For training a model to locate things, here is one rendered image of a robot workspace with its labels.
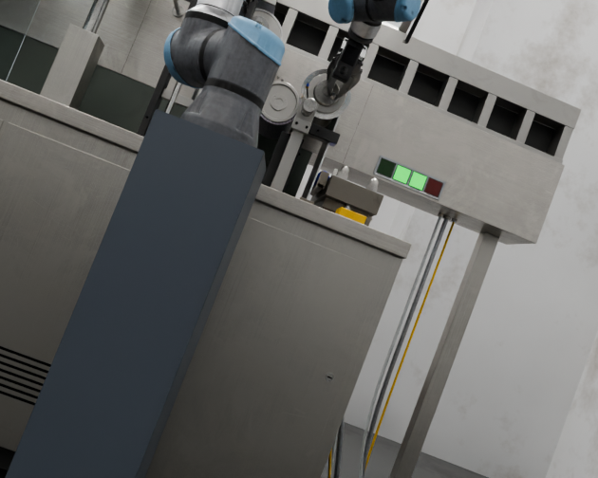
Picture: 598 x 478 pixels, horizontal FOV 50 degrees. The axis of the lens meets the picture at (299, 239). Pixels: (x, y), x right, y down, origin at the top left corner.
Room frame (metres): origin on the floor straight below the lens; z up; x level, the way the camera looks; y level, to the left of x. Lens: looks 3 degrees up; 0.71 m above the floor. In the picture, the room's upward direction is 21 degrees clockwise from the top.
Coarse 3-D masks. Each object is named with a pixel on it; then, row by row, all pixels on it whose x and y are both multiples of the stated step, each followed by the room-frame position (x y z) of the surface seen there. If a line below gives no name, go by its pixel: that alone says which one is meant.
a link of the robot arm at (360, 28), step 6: (354, 24) 1.62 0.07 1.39; (360, 24) 1.61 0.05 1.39; (354, 30) 1.63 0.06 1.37; (360, 30) 1.62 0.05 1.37; (366, 30) 1.61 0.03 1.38; (372, 30) 1.61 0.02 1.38; (378, 30) 1.63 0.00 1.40; (360, 36) 1.63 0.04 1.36; (366, 36) 1.63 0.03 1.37; (372, 36) 1.63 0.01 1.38
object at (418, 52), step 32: (288, 0) 2.14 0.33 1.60; (320, 0) 2.15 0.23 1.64; (288, 32) 2.15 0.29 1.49; (320, 32) 2.23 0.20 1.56; (384, 32) 2.18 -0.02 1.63; (384, 64) 2.25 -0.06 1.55; (416, 64) 2.19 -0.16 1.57; (448, 64) 2.20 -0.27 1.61; (416, 96) 2.27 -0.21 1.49; (448, 96) 2.20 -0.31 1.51; (480, 96) 2.27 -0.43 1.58; (512, 96) 2.22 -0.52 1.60; (544, 96) 2.23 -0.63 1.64; (480, 128) 2.21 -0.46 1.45; (512, 128) 2.30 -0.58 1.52; (544, 128) 2.31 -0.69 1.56
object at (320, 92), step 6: (318, 84) 1.81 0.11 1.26; (324, 84) 1.81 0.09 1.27; (336, 84) 1.82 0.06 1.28; (318, 90) 1.81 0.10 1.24; (324, 90) 1.81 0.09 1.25; (336, 90) 1.82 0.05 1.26; (318, 96) 1.81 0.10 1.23; (324, 96) 1.82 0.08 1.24; (318, 102) 1.83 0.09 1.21; (324, 102) 1.82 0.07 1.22; (330, 102) 1.82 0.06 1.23
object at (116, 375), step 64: (192, 128) 1.08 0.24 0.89; (128, 192) 1.08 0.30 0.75; (192, 192) 1.08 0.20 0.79; (256, 192) 1.26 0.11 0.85; (128, 256) 1.08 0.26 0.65; (192, 256) 1.08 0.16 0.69; (128, 320) 1.08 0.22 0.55; (192, 320) 1.08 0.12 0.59; (64, 384) 1.08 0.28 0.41; (128, 384) 1.08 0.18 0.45; (64, 448) 1.08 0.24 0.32; (128, 448) 1.08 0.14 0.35
